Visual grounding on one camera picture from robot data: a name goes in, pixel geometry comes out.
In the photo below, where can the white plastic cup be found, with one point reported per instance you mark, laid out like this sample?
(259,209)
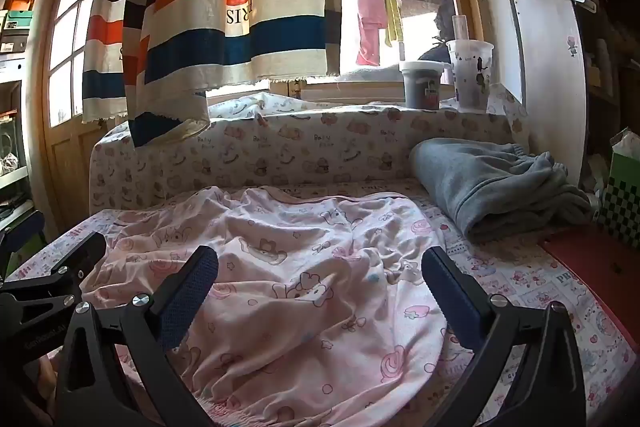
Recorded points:
(471,66)

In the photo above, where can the white cabinet door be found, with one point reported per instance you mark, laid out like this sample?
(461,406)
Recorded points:
(555,83)

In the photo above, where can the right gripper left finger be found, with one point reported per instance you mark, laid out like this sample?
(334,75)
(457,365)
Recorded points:
(92,389)

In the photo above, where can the yellow hanging cloth outside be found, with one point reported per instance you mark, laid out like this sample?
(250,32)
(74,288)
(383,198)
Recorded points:
(393,31)

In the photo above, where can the left storage shelf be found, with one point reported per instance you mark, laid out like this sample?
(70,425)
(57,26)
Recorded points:
(21,157)

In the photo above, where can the pink hanging garment outside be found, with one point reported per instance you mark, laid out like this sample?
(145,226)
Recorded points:
(371,19)

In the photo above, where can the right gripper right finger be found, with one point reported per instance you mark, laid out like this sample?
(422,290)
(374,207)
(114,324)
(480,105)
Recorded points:
(548,387)

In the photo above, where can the pink cartoon print pants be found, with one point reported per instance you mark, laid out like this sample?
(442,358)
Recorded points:
(319,315)

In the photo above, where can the grey folded sweatpants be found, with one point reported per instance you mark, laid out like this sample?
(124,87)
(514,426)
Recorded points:
(492,190)

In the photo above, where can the pink print bed sheet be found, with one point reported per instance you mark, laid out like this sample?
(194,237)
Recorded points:
(517,268)

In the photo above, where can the green checkered box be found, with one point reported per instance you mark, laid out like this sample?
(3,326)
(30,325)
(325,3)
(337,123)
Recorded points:
(619,212)

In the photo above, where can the bear print bed bumper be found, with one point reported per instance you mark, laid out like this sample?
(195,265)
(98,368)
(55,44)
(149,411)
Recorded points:
(267,139)

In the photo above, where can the red board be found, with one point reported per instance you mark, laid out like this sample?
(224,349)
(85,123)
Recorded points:
(608,268)

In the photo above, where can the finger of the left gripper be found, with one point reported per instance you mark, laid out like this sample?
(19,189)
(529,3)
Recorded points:
(15,237)
(65,266)

